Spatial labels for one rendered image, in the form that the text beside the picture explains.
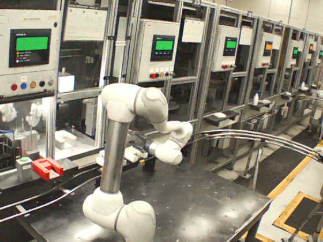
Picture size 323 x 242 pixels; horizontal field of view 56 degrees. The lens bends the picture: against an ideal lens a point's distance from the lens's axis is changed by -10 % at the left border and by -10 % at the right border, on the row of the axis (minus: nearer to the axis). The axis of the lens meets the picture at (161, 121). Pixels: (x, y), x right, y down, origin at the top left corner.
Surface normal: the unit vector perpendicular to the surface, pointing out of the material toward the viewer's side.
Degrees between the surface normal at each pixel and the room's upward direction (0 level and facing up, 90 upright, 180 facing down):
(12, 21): 90
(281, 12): 90
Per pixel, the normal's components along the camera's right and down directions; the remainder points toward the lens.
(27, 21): 0.76, 0.30
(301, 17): -0.63, 0.17
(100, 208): -0.24, 0.06
